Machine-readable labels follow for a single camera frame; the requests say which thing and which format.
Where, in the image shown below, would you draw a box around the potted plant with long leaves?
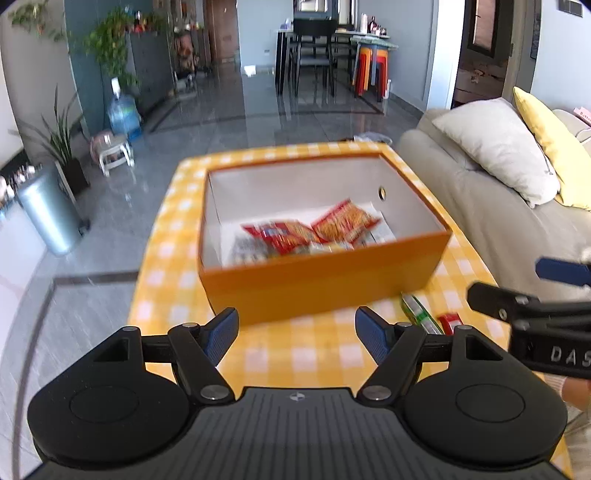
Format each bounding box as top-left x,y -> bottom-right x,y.
9,85 -> 92,195

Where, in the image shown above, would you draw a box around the white pillow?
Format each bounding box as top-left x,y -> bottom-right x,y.
431,98 -> 561,209

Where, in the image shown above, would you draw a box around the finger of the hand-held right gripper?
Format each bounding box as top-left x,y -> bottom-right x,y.
534,257 -> 591,289
466,281 -> 544,325

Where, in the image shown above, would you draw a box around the beige sofa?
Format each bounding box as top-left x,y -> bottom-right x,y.
396,97 -> 591,305

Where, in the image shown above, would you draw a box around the white stool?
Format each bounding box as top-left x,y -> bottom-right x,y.
98,135 -> 136,178

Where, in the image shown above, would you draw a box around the dining table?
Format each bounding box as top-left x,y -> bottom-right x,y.
276,27 -> 399,100

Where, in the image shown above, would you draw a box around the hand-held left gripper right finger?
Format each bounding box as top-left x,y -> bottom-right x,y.
355,306 -> 502,402

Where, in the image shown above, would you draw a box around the green sausage stick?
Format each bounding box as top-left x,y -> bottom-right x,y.
400,293 -> 446,335

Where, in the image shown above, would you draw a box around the stacked colourful stools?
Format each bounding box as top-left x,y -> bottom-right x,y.
352,44 -> 389,101

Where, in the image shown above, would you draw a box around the red cartoon snack bag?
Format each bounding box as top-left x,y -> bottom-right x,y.
241,220 -> 324,257

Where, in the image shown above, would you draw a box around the grey trash can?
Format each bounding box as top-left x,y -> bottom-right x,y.
16,165 -> 88,257

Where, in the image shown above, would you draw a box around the clear pack of white balls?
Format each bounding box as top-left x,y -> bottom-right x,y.
231,233 -> 269,267

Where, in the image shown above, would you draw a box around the yellow pillow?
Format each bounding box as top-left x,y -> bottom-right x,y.
512,87 -> 591,210

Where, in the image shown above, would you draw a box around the yellow checked tablecloth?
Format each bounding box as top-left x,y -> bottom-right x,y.
127,142 -> 573,480

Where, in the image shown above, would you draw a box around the black dining chair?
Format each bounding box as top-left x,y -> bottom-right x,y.
286,17 -> 338,97

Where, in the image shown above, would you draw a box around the orange cardboard box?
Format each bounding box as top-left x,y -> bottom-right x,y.
198,154 -> 453,326

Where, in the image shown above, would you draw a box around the red noodle snack bag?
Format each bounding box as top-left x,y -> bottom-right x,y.
311,198 -> 382,245

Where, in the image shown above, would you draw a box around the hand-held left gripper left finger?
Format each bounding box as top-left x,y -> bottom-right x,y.
92,308 -> 240,402

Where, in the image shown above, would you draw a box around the brown figure statue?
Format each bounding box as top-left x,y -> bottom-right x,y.
177,32 -> 198,78

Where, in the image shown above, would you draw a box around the red snack bar packet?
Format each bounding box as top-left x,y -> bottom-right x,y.
437,313 -> 464,335

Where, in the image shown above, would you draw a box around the bushy green plant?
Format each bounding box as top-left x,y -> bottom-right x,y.
84,7 -> 139,89

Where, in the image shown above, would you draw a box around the grey cabinet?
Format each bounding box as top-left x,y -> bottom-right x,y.
127,30 -> 179,117

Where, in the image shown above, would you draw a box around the person's right forearm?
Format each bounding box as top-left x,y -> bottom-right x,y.
547,373 -> 591,416

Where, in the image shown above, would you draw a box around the blue water bottle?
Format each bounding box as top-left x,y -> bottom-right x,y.
107,78 -> 143,141

